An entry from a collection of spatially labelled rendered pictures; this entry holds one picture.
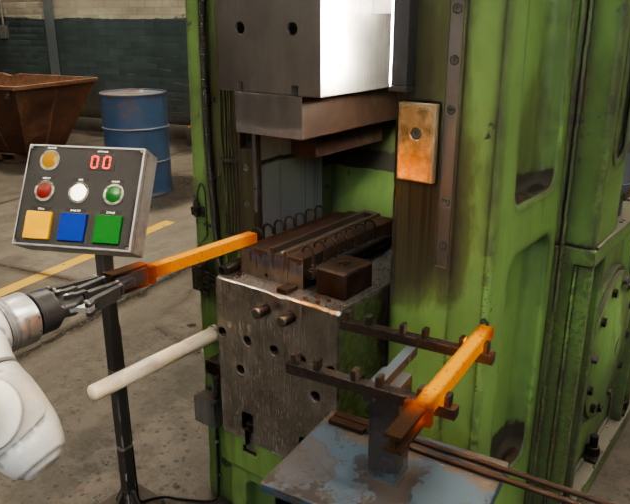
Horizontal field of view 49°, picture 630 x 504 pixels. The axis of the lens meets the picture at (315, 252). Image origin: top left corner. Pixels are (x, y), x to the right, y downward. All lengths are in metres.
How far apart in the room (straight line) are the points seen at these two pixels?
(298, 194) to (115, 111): 4.29
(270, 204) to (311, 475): 0.80
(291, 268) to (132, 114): 4.59
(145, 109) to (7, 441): 5.22
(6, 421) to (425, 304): 0.96
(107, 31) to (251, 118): 8.14
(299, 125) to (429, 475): 0.78
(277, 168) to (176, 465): 1.22
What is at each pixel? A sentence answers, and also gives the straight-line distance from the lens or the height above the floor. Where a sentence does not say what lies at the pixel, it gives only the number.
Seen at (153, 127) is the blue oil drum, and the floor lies 0.60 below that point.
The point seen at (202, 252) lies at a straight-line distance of 1.45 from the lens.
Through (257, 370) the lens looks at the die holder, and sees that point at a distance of 1.75.
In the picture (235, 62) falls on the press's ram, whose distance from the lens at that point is 1.65.
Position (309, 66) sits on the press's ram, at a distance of 1.51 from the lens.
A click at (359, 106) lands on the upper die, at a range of 1.72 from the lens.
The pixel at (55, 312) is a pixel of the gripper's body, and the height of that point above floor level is 1.07.
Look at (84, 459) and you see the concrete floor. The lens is 2.75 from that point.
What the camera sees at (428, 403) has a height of 0.96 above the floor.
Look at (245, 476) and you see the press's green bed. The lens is 1.99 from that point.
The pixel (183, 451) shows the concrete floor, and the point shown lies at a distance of 2.70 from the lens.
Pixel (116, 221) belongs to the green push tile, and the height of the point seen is 1.03.
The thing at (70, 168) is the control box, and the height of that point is 1.14.
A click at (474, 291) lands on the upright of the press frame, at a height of 0.95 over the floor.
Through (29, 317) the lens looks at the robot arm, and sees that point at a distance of 1.19.
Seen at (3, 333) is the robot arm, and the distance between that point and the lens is 1.17.
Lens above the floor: 1.54
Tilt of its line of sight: 19 degrees down
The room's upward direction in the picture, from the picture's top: straight up
